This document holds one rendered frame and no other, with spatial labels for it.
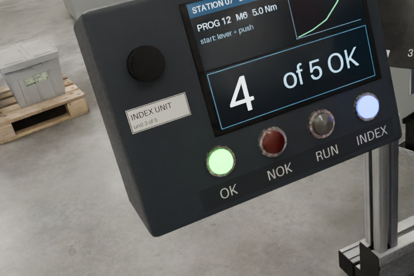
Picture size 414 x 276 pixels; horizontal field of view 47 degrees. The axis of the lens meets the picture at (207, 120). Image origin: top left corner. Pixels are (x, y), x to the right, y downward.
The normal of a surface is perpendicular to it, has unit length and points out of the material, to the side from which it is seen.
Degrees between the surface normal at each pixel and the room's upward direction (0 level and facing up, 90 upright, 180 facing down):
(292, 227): 0
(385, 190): 90
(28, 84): 95
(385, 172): 90
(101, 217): 0
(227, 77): 75
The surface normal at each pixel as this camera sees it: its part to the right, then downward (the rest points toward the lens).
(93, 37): -0.04, 0.22
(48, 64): 0.50, 0.39
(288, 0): 0.33, 0.11
